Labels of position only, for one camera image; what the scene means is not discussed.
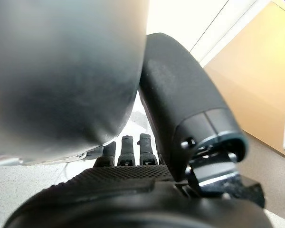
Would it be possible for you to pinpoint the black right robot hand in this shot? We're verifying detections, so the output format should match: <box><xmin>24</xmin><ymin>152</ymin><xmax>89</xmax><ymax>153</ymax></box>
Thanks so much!
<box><xmin>3</xmin><ymin>32</ymin><xmax>274</xmax><ymax>228</ymax></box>

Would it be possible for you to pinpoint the tan wooden panel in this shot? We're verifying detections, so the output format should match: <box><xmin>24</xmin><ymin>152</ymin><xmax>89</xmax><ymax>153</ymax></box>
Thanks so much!
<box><xmin>203</xmin><ymin>1</ymin><xmax>285</xmax><ymax>163</ymax></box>

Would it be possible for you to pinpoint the silver right robot leg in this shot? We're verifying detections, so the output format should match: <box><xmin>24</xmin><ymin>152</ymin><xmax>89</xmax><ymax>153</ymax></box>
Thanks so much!
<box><xmin>0</xmin><ymin>0</ymin><xmax>150</xmax><ymax>166</ymax></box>

